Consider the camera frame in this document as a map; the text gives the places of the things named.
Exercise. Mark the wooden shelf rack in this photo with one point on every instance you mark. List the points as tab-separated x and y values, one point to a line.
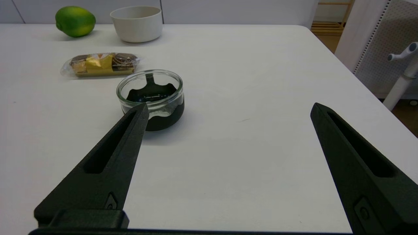
329	19

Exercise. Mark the white ceramic bowl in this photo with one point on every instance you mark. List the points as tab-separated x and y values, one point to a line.
137	27

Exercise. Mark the green lime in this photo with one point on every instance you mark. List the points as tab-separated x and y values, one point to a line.
75	21

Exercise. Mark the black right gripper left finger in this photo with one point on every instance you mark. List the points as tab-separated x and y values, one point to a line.
107	169

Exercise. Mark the white perforated partition panel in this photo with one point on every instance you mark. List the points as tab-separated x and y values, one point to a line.
375	39

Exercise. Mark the wrapped chocolate biscuit packet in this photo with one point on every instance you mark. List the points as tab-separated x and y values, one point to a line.
101	64

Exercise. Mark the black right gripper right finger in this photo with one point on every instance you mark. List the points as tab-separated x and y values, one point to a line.
369	176

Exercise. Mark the glass cup with black holder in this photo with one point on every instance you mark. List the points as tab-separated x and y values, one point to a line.
163	114

